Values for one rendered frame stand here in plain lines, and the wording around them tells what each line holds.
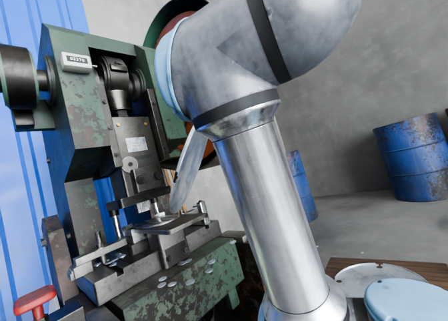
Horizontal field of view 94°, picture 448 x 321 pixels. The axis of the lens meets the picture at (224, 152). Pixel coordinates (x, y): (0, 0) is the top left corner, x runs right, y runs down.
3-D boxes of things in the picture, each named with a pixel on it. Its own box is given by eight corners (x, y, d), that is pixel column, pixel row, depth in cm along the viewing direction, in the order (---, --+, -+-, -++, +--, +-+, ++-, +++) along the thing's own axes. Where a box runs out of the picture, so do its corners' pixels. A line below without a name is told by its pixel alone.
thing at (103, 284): (223, 233, 85) (219, 219, 85) (98, 307, 53) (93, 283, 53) (182, 232, 106) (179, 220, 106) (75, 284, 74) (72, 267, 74)
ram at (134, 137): (172, 184, 77) (153, 108, 80) (131, 195, 67) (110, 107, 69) (152, 189, 89) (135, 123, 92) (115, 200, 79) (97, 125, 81)
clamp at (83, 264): (131, 253, 71) (123, 223, 72) (71, 281, 59) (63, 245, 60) (125, 251, 76) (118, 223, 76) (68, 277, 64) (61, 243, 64)
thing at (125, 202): (175, 198, 82) (171, 185, 83) (122, 216, 68) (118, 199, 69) (156, 201, 94) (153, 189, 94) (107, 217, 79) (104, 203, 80)
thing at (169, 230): (219, 255, 63) (208, 210, 64) (181, 281, 53) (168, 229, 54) (177, 248, 81) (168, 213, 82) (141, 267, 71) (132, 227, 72)
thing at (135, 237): (172, 225, 82) (169, 214, 82) (134, 243, 71) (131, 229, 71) (161, 225, 88) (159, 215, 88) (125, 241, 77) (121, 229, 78)
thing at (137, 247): (183, 231, 81) (181, 223, 82) (131, 256, 67) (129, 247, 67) (163, 230, 93) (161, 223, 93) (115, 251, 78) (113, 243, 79)
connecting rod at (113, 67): (152, 132, 80) (131, 48, 82) (118, 135, 71) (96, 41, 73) (132, 146, 94) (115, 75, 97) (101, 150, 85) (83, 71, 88)
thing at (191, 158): (161, 237, 47) (158, 235, 47) (193, 189, 75) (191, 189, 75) (195, 110, 41) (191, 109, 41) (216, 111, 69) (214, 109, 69)
